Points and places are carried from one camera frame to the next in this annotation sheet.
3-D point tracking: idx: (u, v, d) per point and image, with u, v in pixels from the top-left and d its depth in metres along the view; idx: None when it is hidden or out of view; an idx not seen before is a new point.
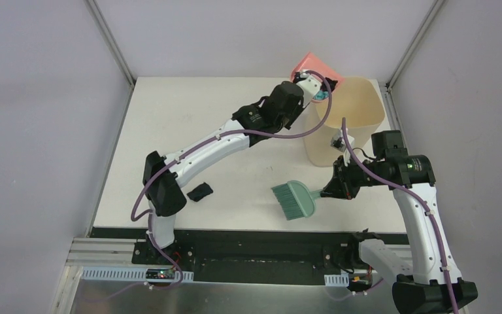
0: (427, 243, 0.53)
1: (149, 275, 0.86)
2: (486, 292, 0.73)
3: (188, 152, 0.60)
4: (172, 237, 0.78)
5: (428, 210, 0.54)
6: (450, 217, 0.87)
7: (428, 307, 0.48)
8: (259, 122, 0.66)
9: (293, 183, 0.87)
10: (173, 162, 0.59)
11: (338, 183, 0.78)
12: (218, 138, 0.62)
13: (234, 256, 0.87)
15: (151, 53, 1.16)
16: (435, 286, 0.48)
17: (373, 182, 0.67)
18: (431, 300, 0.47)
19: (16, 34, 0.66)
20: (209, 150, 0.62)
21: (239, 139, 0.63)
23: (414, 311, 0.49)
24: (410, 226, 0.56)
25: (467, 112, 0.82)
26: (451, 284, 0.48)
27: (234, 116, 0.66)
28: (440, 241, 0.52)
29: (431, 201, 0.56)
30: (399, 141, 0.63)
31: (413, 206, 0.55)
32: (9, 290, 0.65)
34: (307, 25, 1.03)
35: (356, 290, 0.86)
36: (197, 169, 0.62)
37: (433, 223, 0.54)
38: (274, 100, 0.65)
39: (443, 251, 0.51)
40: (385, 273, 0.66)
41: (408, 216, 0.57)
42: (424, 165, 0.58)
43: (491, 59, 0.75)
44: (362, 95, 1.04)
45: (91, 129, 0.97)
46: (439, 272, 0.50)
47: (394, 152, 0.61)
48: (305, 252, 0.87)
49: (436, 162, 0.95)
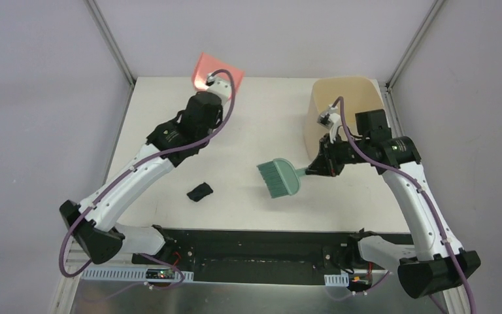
0: (425, 220, 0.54)
1: (149, 275, 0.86)
2: (489, 293, 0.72)
3: (102, 193, 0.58)
4: (157, 250, 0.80)
5: (419, 188, 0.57)
6: (452, 217, 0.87)
7: (436, 282, 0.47)
8: (178, 140, 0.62)
9: (279, 162, 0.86)
10: (88, 209, 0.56)
11: (323, 160, 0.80)
12: (134, 170, 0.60)
13: (234, 256, 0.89)
15: (151, 53, 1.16)
16: (440, 260, 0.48)
17: (357, 159, 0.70)
18: (437, 273, 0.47)
19: (16, 34, 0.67)
20: (127, 186, 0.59)
21: (156, 165, 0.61)
23: (423, 290, 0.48)
24: (406, 206, 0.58)
25: (467, 112, 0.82)
26: (454, 256, 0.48)
27: (149, 139, 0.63)
28: (435, 217, 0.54)
29: (421, 178, 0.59)
30: (383, 122, 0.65)
31: (404, 186, 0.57)
32: (8, 290, 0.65)
34: (307, 25, 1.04)
35: (356, 290, 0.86)
36: (119, 207, 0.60)
37: (427, 199, 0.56)
38: (191, 114, 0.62)
39: (440, 226, 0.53)
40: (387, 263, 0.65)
41: (402, 197, 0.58)
42: (408, 147, 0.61)
43: (491, 58, 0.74)
44: (364, 93, 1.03)
45: (91, 130, 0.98)
46: (441, 246, 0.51)
47: (380, 133, 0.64)
48: (306, 252, 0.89)
49: (437, 161, 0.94)
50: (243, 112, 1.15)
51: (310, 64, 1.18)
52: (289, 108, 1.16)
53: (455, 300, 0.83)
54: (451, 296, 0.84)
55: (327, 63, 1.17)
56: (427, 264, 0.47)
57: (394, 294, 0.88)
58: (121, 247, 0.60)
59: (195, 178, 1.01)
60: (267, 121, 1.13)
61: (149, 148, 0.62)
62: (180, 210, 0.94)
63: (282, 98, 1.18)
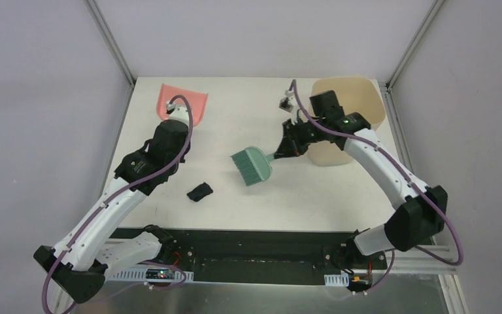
0: (389, 171, 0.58)
1: (149, 275, 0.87)
2: (489, 292, 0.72)
3: (77, 234, 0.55)
4: (157, 252, 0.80)
5: (376, 146, 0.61)
6: (452, 216, 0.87)
7: (415, 222, 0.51)
8: (146, 168, 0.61)
9: (250, 149, 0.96)
10: (63, 252, 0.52)
11: (288, 143, 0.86)
12: (105, 206, 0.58)
13: (234, 256, 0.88)
15: (151, 53, 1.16)
16: (411, 201, 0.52)
17: (317, 138, 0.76)
18: (414, 212, 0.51)
19: (16, 35, 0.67)
20: (100, 223, 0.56)
21: (127, 197, 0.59)
23: (409, 233, 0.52)
24: (371, 167, 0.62)
25: (466, 112, 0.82)
26: (424, 192, 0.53)
27: (117, 173, 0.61)
28: (396, 165, 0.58)
29: (375, 139, 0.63)
30: (334, 102, 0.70)
31: (362, 148, 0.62)
32: (8, 290, 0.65)
34: (306, 25, 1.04)
35: (356, 291, 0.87)
36: (97, 245, 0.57)
37: (384, 154, 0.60)
38: (159, 142, 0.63)
39: (403, 171, 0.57)
40: (382, 244, 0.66)
41: (366, 159, 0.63)
42: (358, 120, 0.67)
43: (490, 58, 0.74)
44: (364, 93, 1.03)
45: (91, 130, 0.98)
46: (409, 189, 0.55)
47: (333, 112, 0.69)
48: (305, 252, 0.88)
49: (437, 161, 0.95)
50: (243, 112, 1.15)
51: (310, 64, 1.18)
52: None
53: (454, 299, 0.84)
54: (451, 297, 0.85)
55: (327, 63, 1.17)
56: (402, 208, 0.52)
57: (395, 294, 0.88)
58: (104, 282, 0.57)
59: (195, 178, 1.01)
60: (267, 121, 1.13)
61: (118, 180, 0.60)
62: (180, 210, 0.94)
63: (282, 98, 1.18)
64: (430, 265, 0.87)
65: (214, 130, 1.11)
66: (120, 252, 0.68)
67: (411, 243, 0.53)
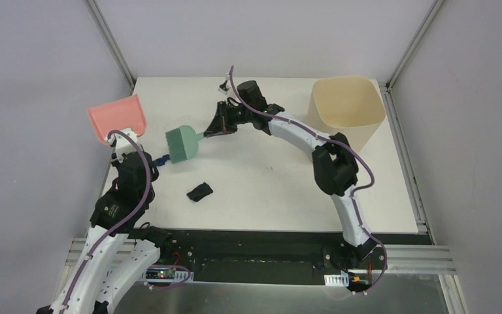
0: (301, 135, 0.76)
1: (149, 275, 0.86)
2: (490, 292, 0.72)
3: (70, 290, 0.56)
4: (159, 254, 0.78)
5: (288, 120, 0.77)
6: (452, 216, 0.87)
7: (329, 161, 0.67)
8: (119, 211, 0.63)
9: (182, 127, 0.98)
10: (61, 311, 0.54)
11: (217, 119, 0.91)
12: (90, 258, 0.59)
13: (234, 256, 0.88)
15: (151, 53, 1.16)
16: (319, 149, 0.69)
17: (244, 121, 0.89)
18: (322, 156, 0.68)
19: (16, 34, 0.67)
20: (91, 274, 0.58)
21: (110, 243, 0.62)
23: (333, 173, 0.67)
24: (292, 138, 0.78)
25: (466, 112, 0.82)
26: (328, 139, 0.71)
27: (93, 222, 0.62)
28: (304, 127, 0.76)
29: (287, 116, 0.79)
30: (259, 93, 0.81)
31: (280, 125, 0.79)
32: (8, 290, 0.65)
34: (306, 25, 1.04)
35: (356, 291, 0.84)
36: (91, 295, 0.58)
37: (296, 123, 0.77)
38: (124, 180, 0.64)
39: (310, 131, 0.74)
40: (348, 220, 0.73)
41: (286, 133, 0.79)
42: (274, 107, 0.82)
43: (491, 57, 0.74)
44: (365, 89, 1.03)
45: (91, 131, 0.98)
46: (317, 141, 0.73)
47: (258, 101, 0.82)
48: (306, 252, 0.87)
49: (438, 162, 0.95)
50: None
51: (310, 64, 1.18)
52: (289, 108, 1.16)
53: (454, 299, 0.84)
54: (451, 297, 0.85)
55: (327, 63, 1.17)
56: (315, 156, 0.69)
57: (395, 295, 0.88)
58: None
59: (195, 178, 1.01)
60: None
61: (96, 230, 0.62)
62: (181, 210, 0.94)
63: (282, 98, 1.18)
64: (431, 266, 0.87)
65: None
66: (117, 280, 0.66)
67: (335, 182, 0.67)
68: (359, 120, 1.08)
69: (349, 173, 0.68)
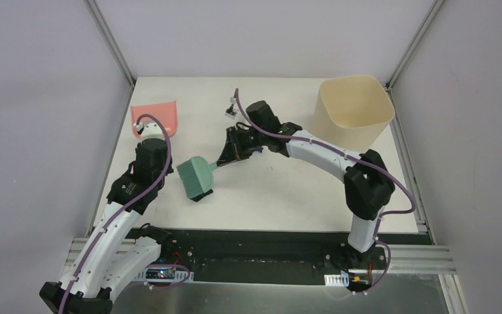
0: (329, 156, 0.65)
1: (149, 275, 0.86)
2: (490, 292, 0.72)
3: (82, 262, 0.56)
4: (159, 254, 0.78)
5: (310, 140, 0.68)
6: (453, 216, 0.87)
7: (361, 186, 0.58)
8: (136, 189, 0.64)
9: (194, 158, 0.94)
10: (71, 282, 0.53)
11: (229, 147, 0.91)
12: (104, 231, 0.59)
13: (234, 256, 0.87)
15: (151, 53, 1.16)
16: (351, 170, 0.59)
17: (257, 142, 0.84)
18: (357, 178, 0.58)
19: (16, 34, 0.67)
20: (104, 247, 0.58)
21: (125, 219, 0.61)
23: (369, 197, 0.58)
24: (319, 161, 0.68)
25: (467, 112, 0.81)
26: (359, 158, 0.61)
27: (110, 197, 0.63)
28: (331, 148, 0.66)
29: (309, 135, 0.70)
30: (269, 114, 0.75)
31: (300, 146, 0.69)
32: (9, 289, 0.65)
34: (306, 26, 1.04)
35: (356, 291, 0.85)
36: (102, 270, 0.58)
37: (319, 144, 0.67)
38: (142, 162, 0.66)
39: (338, 150, 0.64)
40: (364, 232, 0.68)
41: (312, 156, 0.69)
42: (290, 126, 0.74)
43: (491, 57, 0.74)
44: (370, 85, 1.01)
45: (91, 130, 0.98)
46: (346, 161, 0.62)
47: (272, 122, 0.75)
48: (306, 252, 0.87)
49: (437, 161, 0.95)
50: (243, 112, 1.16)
51: (310, 64, 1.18)
52: (289, 108, 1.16)
53: (454, 299, 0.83)
54: (451, 297, 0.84)
55: (327, 63, 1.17)
56: (347, 178, 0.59)
57: (395, 296, 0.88)
58: (111, 307, 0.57)
59: None
60: None
61: (110, 205, 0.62)
62: (181, 210, 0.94)
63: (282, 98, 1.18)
64: (430, 266, 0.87)
65: (213, 130, 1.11)
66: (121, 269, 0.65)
67: (373, 206, 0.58)
68: (368, 112, 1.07)
69: (385, 192, 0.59)
